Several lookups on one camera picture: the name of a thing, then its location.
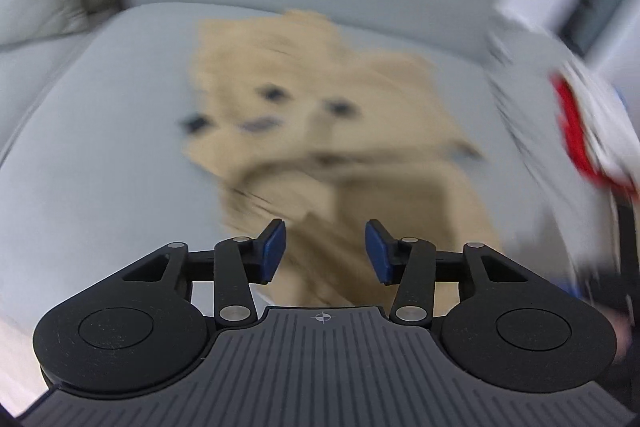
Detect khaki tan trousers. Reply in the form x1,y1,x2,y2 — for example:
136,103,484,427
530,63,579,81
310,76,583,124
186,11,500,307

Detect grey fabric sofa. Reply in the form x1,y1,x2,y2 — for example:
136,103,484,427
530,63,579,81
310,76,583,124
0,0,622,358

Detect red and white clothing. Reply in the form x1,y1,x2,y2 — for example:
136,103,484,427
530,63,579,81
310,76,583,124
550,56,639,200

